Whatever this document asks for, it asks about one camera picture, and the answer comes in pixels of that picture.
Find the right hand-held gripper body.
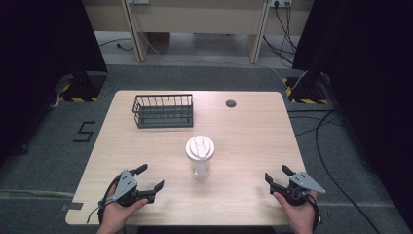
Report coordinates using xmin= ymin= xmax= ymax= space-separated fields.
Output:
xmin=270 ymin=171 xmax=326 ymax=207

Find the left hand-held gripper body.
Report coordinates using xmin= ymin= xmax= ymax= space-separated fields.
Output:
xmin=110 ymin=168 xmax=157 ymax=208

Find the clear bottle with white lid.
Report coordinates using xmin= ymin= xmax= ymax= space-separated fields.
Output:
xmin=185 ymin=135 xmax=216 ymax=180

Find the black wire basket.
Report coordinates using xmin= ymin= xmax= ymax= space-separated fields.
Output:
xmin=131 ymin=94 xmax=195 ymax=130

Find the person's right hand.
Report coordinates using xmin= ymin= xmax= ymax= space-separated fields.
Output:
xmin=272 ymin=189 xmax=319 ymax=234

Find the person's left hand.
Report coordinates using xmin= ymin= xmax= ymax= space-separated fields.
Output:
xmin=96 ymin=175 xmax=149 ymax=234

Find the black tape floor mark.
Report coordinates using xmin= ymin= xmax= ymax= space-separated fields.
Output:
xmin=72 ymin=121 xmax=96 ymax=143

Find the black stand base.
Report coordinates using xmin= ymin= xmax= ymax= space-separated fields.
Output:
xmin=53 ymin=70 xmax=109 ymax=103
xmin=282 ymin=70 xmax=335 ymax=105

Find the black curtain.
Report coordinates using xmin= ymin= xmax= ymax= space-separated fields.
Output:
xmin=291 ymin=0 xmax=413 ymax=225
xmin=0 ymin=0 xmax=109 ymax=167

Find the beige wooden desk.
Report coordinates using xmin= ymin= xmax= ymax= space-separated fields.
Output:
xmin=120 ymin=0 xmax=272 ymax=65

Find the right hand-held gripper cable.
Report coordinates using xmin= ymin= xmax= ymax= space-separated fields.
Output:
xmin=293 ymin=187 xmax=323 ymax=226

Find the hand-held gripper cable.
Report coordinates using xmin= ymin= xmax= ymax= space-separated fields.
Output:
xmin=293 ymin=187 xmax=323 ymax=226
xmin=86 ymin=175 xmax=122 ymax=225

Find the left hand-held gripper cable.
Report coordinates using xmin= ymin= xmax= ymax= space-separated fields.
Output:
xmin=86 ymin=175 xmax=122 ymax=225

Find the black floor cable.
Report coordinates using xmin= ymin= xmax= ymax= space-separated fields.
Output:
xmin=286 ymin=108 xmax=383 ymax=234

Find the black cable with plug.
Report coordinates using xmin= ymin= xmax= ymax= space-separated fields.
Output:
xmin=97 ymin=37 xmax=134 ymax=53

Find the black cable bundle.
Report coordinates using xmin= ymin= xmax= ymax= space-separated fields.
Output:
xmin=262 ymin=1 xmax=298 ymax=66

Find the white wall socket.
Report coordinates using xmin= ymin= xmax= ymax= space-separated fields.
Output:
xmin=270 ymin=0 xmax=293 ymax=9

